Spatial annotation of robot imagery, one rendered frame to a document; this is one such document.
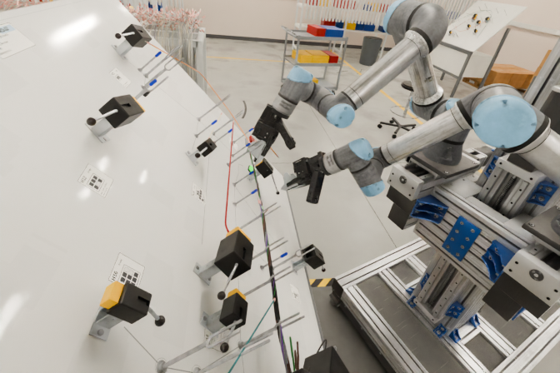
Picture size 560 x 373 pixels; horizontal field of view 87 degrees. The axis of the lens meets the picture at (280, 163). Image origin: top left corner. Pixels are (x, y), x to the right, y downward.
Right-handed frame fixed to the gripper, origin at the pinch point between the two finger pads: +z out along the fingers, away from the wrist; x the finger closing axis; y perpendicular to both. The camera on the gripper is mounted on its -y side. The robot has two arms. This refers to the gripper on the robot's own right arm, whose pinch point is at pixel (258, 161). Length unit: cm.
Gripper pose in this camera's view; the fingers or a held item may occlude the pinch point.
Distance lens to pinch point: 107.9
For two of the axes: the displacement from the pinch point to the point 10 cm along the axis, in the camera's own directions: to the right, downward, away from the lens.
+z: -4.9, 8.0, 3.4
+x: -0.1, 3.8, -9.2
